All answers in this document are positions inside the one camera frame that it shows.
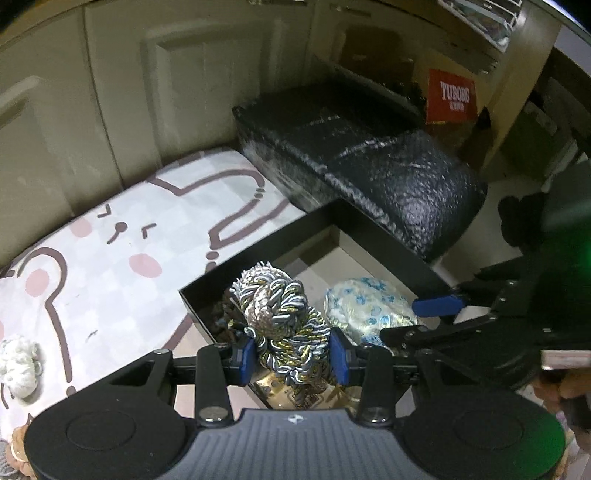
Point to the person's right hand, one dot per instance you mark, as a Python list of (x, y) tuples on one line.
[(554, 385)]

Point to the cream cabinet door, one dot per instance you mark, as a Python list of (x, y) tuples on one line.
[(41, 138), (207, 92)]

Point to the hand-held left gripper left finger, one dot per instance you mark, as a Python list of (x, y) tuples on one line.
[(245, 362)]

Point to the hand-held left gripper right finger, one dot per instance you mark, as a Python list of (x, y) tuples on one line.
[(340, 357)]

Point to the bear print blanket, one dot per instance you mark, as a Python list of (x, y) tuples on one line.
[(115, 240)]

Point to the black box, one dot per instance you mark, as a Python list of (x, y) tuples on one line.
[(383, 244)]

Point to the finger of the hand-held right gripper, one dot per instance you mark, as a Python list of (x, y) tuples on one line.
[(415, 337), (438, 305)]

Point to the grey crocheted doll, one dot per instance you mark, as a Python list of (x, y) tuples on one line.
[(7, 461)]

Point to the dark brown carton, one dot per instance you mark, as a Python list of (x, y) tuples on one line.
[(376, 50)]

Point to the tan plush bear toy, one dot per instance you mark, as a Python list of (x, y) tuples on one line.
[(22, 445)]

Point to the red sign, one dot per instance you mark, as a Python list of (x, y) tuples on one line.
[(455, 97)]

